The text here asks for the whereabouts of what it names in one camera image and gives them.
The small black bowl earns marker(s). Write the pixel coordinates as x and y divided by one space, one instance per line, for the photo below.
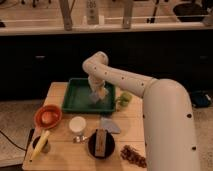
42 145

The small metal clip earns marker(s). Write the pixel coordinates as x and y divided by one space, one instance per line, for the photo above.
80 139

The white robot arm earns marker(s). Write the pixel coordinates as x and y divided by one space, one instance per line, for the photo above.
169 128

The wooden block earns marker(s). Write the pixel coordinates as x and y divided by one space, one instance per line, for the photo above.
100 145

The white cup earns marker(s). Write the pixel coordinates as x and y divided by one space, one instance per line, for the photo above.
77 125

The green mug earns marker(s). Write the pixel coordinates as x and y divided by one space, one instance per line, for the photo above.
123 100

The black round plate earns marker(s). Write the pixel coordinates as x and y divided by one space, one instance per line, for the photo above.
110 145

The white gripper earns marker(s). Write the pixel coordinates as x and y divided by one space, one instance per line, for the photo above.
98 85

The blue sponge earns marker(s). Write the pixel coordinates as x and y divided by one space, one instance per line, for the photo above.
94 97

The green plastic tray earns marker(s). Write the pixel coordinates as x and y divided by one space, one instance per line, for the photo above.
77 98

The wooden table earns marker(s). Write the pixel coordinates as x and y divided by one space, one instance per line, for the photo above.
65 155

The orange bowl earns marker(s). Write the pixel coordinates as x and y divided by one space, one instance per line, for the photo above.
47 116

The brown granola cluster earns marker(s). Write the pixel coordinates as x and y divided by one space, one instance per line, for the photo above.
132 156

